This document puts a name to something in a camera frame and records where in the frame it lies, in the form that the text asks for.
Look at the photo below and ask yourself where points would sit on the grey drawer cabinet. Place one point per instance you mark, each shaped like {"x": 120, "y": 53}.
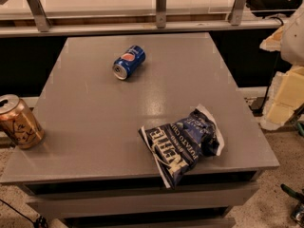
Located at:
{"x": 92, "y": 166}

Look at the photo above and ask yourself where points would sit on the green handled tool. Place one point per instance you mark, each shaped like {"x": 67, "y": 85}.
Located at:
{"x": 297, "y": 214}

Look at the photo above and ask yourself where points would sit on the metal rail bracket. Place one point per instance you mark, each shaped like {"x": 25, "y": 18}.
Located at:
{"x": 39, "y": 15}
{"x": 160, "y": 14}
{"x": 235, "y": 16}

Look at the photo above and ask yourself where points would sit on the middle metal rail bracket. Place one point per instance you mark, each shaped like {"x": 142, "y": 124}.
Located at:
{"x": 160, "y": 14}

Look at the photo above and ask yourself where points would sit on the left metal rail bracket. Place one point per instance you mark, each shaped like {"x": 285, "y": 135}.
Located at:
{"x": 39, "y": 15}

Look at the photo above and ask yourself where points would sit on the right metal rail bracket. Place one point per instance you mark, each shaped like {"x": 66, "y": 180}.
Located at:
{"x": 235, "y": 16}

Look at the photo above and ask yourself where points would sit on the blue pepsi can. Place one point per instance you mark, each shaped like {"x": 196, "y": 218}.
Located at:
{"x": 128, "y": 62}

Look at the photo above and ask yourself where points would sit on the blue potato chip bag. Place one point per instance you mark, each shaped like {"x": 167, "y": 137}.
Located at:
{"x": 177, "y": 147}

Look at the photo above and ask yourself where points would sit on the orange soda can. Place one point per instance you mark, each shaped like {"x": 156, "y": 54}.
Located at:
{"x": 19, "y": 123}

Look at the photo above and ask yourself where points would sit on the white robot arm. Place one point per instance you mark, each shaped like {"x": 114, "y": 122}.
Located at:
{"x": 287, "y": 88}

